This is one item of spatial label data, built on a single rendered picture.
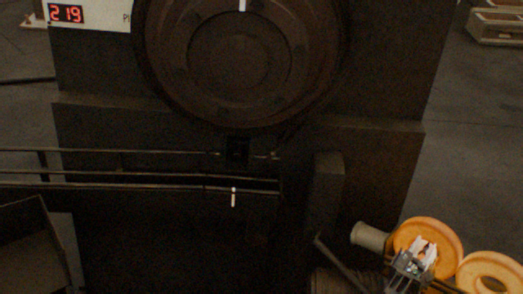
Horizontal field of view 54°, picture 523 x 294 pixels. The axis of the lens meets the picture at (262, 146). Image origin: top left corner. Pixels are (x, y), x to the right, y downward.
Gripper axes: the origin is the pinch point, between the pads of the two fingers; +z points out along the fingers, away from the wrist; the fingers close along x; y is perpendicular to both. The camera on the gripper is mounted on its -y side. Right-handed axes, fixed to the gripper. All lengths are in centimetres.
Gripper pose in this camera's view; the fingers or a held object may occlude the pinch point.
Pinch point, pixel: (429, 242)
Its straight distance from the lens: 124.5
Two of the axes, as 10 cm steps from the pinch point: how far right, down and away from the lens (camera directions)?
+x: -7.9, -4.0, 4.6
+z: 6.0, -6.3, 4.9
